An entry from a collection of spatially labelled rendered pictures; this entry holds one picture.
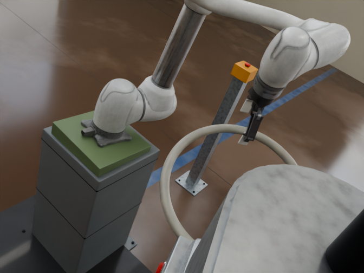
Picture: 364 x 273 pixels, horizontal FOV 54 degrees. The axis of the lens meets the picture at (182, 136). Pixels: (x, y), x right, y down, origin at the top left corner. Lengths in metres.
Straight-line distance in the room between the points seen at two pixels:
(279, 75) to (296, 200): 0.64
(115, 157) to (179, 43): 0.56
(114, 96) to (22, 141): 1.47
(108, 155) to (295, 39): 0.97
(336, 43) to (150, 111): 0.88
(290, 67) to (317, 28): 0.17
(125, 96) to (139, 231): 1.16
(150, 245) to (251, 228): 2.10
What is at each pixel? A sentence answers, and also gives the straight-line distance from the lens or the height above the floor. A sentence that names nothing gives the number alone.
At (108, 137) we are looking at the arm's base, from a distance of 1.63.
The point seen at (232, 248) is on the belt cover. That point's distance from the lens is 0.28.
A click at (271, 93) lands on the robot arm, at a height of 1.49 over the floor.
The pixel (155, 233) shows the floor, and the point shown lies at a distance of 2.46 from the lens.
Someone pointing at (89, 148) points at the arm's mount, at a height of 0.85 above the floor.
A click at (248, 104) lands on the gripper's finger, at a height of 1.35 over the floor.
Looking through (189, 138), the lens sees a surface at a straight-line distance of 1.17.
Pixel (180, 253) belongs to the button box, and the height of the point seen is 1.51.
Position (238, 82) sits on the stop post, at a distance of 2.32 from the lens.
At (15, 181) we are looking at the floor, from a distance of 2.59.
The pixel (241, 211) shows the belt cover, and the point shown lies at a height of 1.69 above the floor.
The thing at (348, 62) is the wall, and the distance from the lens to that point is 7.13.
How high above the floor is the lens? 1.90
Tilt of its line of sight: 35 degrees down
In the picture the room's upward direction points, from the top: 22 degrees clockwise
